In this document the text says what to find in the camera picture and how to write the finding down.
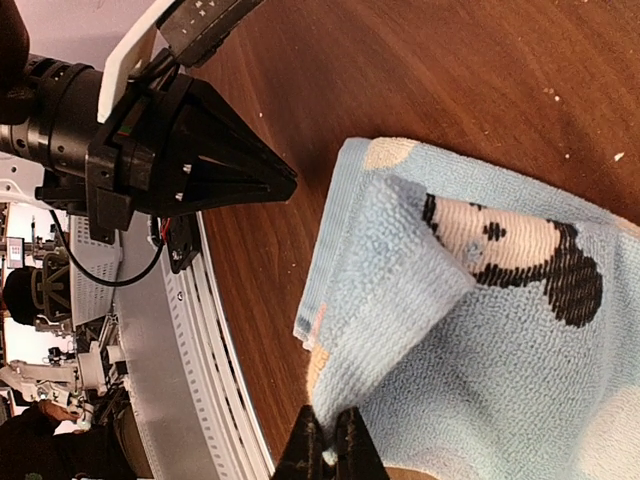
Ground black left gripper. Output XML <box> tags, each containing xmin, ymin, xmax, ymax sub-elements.
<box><xmin>1</xmin><ymin>55</ymin><xmax>297</xmax><ymax>240</ymax></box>

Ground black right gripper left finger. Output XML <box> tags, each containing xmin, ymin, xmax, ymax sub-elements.
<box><xmin>273</xmin><ymin>405</ymin><xmax>333</xmax><ymax>480</ymax></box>

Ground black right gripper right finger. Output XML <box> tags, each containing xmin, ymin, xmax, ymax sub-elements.
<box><xmin>335</xmin><ymin>407</ymin><xmax>390</xmax><ymax>480</ymax></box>

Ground blue patterned cloth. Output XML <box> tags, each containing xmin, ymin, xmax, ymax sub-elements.
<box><xmin>294</xmin><ymin>137</ymin><xmax>639</xmax><ymax>479</ymax></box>

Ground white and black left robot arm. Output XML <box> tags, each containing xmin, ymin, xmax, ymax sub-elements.
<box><xmin>1</xmin><ymin>1</ymin><xmax>297</xmax><ymax>244</ymax></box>

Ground person in background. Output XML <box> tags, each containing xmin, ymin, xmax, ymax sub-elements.
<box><xmin>2</xmin><ymin>266</ymin><xmax>42</xmax><ymax>326</ymax></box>

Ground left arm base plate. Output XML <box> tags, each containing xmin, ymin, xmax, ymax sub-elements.
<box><xmin>160</xmin><ymin>213</ymin><xmax>202</xmax><ymax>274</ymax></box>

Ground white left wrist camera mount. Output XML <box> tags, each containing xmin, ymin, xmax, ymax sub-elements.
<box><xmin>96</xmin><ymin>0</ymin><xmax>174</xmax><ymax>124</ymax></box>

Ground aluminium front rail frame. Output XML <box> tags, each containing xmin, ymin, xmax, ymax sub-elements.
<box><xmin>71</xmin><ymin>241</ymin><xmax>274</xmax><ymax>479</ymax></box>

